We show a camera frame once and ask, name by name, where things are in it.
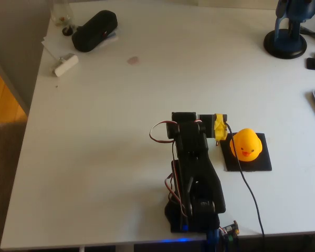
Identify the blue microphone on round base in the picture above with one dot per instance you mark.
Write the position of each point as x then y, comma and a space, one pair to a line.
284, 42

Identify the white paper sheets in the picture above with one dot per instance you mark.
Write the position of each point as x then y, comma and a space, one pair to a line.
50, 42

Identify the yellow rubber duck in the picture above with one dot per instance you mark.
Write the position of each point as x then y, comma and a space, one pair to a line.
246, 144

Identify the black square mat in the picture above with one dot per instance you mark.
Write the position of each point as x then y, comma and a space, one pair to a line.
265, 162

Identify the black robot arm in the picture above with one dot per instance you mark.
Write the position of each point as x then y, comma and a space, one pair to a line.
191, 147

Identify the small controller board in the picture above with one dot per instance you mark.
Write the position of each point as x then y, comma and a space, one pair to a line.
232, 229

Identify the black oblong zip case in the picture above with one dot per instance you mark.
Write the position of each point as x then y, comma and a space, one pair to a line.
94, 31

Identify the blue table clamp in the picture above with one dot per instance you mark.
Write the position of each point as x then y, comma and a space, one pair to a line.
212, 240

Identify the white power bank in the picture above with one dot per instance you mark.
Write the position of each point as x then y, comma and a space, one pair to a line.
67, 65

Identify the camera wrapped in yellow tape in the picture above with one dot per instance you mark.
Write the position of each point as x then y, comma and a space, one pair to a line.
220, 128

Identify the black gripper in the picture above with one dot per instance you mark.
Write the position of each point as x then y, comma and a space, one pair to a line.
179, 117

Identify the clear cola bottle red label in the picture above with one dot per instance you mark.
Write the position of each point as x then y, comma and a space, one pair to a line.
61, 15

